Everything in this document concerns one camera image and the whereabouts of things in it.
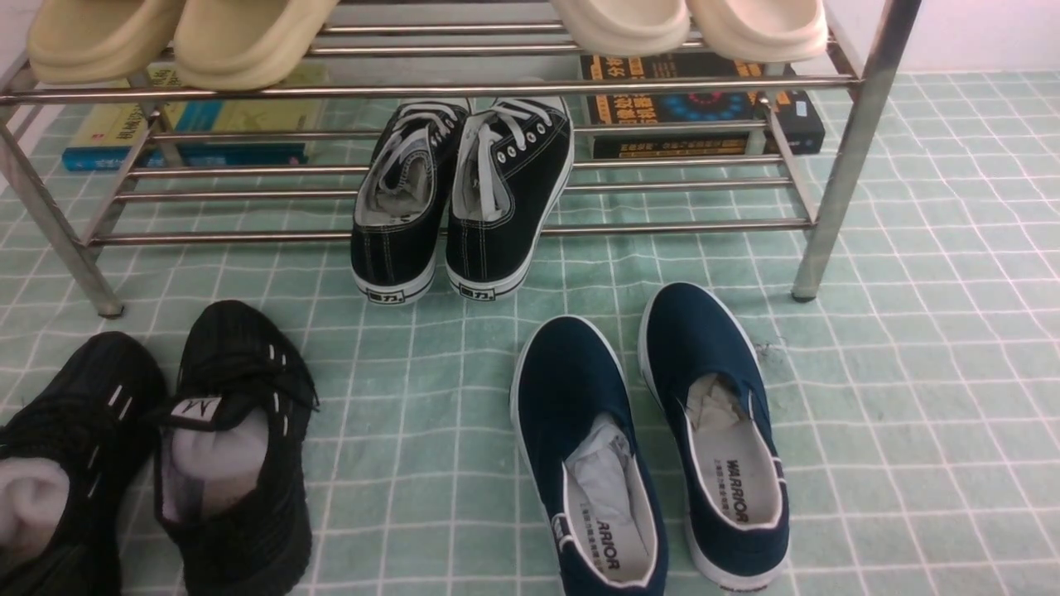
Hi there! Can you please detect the black canvas lace-up shoe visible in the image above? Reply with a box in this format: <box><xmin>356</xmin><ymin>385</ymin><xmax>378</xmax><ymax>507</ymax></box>
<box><xmin>349</xmin><ymin>98</ymin><xmax>472</xmax><ymax>305</ymax></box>
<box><xmin>446</xmin><ymin>97</ymin><xmax>575</xmax><ymax>302</ymax></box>

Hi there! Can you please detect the black canvas lace-up shoe left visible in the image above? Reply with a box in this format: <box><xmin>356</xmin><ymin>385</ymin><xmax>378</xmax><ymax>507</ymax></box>
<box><xmin>349</xmin><ymin>98</ymin><xmax>472</xmax><ymax>305</ymax></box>

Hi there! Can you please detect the navy slip-on shoe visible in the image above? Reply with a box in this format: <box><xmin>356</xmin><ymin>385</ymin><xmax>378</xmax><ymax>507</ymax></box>
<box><xmin>638</xmin><ymin>282</ymin><xmax>790</xmax><ymax>593</ymax></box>
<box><xmin>508</xmin><ymin>315</ymin><xmax>669</xmax><ymax>595</ymax></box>

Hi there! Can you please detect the cream slipper inner right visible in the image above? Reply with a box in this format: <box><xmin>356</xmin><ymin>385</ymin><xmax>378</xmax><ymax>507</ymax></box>
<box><xmin>552</xmin><ymin>1</ymin><xmax>691</xmax><ymax>57</ymax></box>

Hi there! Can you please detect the tan slipper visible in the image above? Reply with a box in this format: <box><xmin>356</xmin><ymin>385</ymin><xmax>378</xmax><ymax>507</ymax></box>
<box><xmin>27</xmin><ymin>1</ymin><xmax>186</xmax><ymax>84</ymax></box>
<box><xmin>173</xmin><ymin>0</ymin><xmax>338</xmax><ymax>91</ymax></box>

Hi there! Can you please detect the green checkered floor mat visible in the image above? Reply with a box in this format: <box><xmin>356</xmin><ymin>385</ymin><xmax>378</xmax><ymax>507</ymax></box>
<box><xmin>1</xmin><ymin>72</ymin><xmax>1059</xmax><ymax>595</ymax></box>

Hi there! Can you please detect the yellow and blue book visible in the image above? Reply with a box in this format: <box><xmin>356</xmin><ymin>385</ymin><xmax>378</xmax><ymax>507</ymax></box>
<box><xmin>61</xmin><ymin>99</ymin><xmax>325</xmax><ymax>172</ymax></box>

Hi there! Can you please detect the navy slip-on shoe left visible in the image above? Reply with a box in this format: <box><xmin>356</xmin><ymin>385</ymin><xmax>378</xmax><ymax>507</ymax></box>
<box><xmin>508</xmin><ymin>315</ymin><xmax>669</xmax><ymax>595</ymax></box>

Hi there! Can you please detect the silver metal shoe rack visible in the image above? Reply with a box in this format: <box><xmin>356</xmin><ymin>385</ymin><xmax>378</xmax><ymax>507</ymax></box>
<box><xmin>2</xmin><ymin>1</ymin><xmax>921</xmax><ymax>320</ymax></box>

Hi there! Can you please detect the black canvas lace-up shoe right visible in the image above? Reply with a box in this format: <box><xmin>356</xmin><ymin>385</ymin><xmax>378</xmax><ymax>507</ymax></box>
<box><xmin>446</xmin><ymin>97</ymin><xmax>575</xmax><ymax>302</ymax></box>

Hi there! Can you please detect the navy slip-on shoe right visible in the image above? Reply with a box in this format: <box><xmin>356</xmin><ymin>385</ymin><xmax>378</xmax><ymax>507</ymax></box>
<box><xmin>638</xmin><ymin>282</ymin><xmax>790</xmax><ymax>593</ymax></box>

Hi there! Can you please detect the black knit sneaker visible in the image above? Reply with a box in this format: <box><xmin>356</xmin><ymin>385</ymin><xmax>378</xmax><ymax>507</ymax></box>
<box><xmin>144</xmin><ymin>300</ymin><xmax>320</xmax><ymax>595</ymax></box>
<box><xmin>1</xmin><ymin>332</ymin><xmax>167</xmax><ymax>595</ymax></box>

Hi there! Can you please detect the black book with orange text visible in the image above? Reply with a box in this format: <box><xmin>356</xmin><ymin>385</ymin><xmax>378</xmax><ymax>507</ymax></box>
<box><xmin>580</xmin><ymin>50</ymin><xmax>826</xmax><ymax>160</ymax></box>

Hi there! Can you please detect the cream slipper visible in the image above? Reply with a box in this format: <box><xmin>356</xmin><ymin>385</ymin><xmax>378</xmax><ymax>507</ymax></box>
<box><xmin>552</xmin><ymin>1</ymin><xmax>691</xmax><ymax>57</ymax></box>
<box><xmin>686</xmin><ymin>1</ymin><xmax>828</xmax><ymax>64</ymax></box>

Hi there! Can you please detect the tan slipper far left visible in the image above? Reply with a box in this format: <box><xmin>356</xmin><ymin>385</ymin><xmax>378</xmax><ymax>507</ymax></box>
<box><xmin>27</xmin><ymin>1</ymin><xmax>186</xmax><ymax>84</ymax></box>

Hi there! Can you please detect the cream slipper far right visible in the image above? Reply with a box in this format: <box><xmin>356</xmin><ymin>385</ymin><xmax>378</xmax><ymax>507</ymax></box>
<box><xmin>686</xmin><ymin>1</ymin><xmax>828</xmax><ymax>64</ymax></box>

